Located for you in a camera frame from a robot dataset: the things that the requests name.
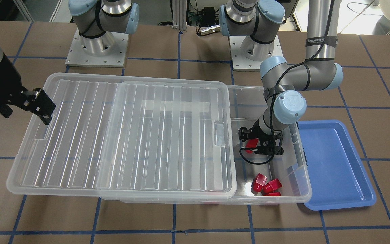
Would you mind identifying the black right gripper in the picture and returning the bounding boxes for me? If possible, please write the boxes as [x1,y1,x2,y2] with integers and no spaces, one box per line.
[0,61,56,125]

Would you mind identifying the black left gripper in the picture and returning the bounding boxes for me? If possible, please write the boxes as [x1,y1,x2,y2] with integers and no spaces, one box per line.
[238,119,284,156]

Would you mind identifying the red block lone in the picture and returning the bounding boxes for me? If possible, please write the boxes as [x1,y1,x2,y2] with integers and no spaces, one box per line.
[245,138,259,154]

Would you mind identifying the clear plastic box lid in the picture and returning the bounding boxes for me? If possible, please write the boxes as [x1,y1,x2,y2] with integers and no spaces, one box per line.
[6,73,237,201]

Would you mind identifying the clear plastic storage box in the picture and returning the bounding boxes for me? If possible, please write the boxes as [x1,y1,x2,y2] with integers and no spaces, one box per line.
[96,82,312,204]

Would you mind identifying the red block middle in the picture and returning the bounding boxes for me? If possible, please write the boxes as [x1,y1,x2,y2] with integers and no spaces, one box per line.
[251,173,267,194]

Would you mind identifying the red block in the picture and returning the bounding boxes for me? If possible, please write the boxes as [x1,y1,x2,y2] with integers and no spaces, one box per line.
[262,179,282,194]
[251,173,267,194]
[263,192,281,196]

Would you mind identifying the red block top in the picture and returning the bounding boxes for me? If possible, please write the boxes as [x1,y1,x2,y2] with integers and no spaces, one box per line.
[262,179,282,194]

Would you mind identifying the blue plastic tray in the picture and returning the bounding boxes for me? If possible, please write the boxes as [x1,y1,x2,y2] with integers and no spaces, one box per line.
[298,120,376,211]

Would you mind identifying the black electronics box background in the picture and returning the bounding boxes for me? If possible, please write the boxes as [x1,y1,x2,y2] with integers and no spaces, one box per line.
[200,7,216,27]

